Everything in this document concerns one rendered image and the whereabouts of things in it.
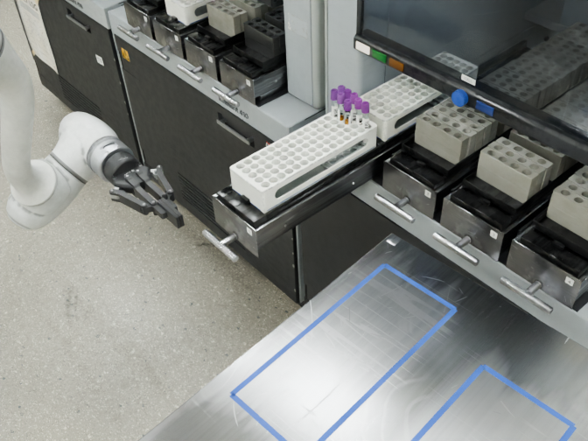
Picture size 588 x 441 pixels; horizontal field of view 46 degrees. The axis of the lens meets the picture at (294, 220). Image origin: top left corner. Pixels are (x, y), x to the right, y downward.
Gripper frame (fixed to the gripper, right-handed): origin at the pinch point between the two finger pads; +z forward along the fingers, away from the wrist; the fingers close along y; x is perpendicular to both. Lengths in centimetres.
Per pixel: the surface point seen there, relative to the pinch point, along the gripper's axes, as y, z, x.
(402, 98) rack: 49, 16, -12
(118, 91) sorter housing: 36, -97, 32
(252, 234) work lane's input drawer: 5.5, 19.9, -4.8
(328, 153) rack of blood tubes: 25.3, 18.8, -12.1
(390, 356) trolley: 3, 56, -8
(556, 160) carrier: 54, 49, -13
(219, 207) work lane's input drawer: 5.5, 9.6, -4.4
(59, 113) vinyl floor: 36, -166, 75
